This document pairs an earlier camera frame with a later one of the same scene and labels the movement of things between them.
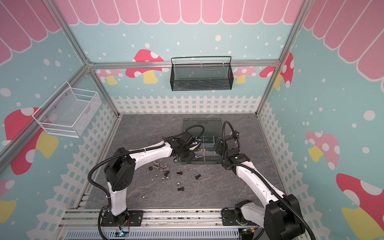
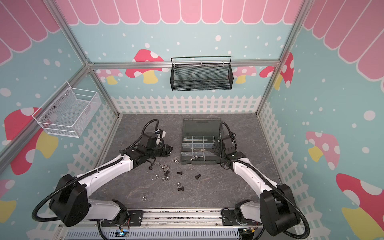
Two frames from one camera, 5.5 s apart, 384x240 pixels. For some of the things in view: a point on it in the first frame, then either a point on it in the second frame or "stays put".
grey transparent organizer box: (208, 130) stays put
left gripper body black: (187, 155) → (158, 151)
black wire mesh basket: (201, 73) stays put
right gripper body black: (219, 148) stays put
